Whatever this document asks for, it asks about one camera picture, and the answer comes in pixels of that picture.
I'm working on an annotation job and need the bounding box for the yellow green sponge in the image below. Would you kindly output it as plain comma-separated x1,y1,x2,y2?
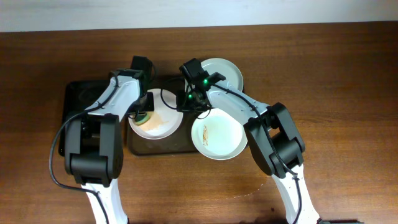
134,112,152,126

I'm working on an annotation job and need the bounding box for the pink round plate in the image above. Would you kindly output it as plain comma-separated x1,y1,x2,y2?
129,88,183,140

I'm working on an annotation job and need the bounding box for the white round plate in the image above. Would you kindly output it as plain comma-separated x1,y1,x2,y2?
191,109,248,161

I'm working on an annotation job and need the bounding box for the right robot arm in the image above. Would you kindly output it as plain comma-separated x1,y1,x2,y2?
177,79,321,224

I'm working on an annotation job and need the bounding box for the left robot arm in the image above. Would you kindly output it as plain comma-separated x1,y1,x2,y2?
64,68,154,223

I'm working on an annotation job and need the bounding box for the brown plastic tray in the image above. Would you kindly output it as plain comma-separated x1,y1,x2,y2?
126,75,203,156

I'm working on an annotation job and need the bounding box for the black small tray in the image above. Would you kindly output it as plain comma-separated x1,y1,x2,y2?
58,80,109,157

